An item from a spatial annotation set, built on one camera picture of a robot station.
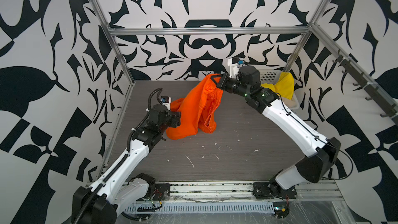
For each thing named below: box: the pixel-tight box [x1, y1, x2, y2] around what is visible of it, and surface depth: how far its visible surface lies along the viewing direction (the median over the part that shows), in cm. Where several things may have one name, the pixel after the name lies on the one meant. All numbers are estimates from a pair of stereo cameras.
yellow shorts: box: [260, 71, 295, 101], surface depth 104 cm
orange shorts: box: [165, 73, 223, 140], surface depth 79 cm
